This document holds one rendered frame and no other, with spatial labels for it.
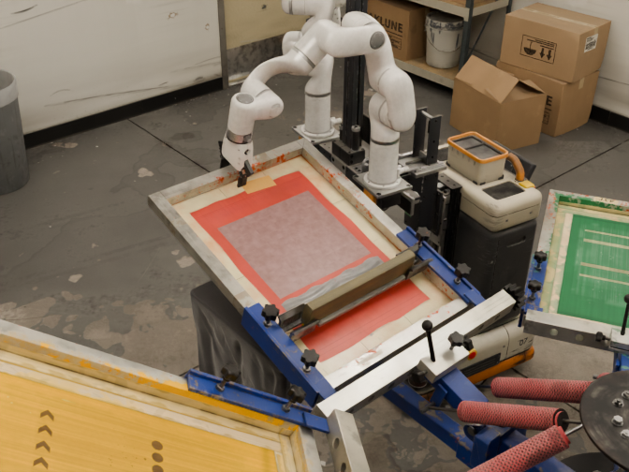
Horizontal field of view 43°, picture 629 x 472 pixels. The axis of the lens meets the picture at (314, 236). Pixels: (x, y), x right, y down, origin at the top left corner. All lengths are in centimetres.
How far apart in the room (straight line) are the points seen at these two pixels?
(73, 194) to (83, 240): 54
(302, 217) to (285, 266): 21
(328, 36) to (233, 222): 59
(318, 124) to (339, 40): 73
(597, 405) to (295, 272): 92
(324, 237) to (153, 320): 175
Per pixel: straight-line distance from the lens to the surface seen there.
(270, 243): 226
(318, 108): 291
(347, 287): 206
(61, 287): 424
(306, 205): 240
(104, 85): 581
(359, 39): 228
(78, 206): 492
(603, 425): 164
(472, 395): 199
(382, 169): 259
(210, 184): 237
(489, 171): 316
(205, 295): 245
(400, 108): 243
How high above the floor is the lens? 243
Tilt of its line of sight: 33 degrees down
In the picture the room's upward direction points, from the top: straight up
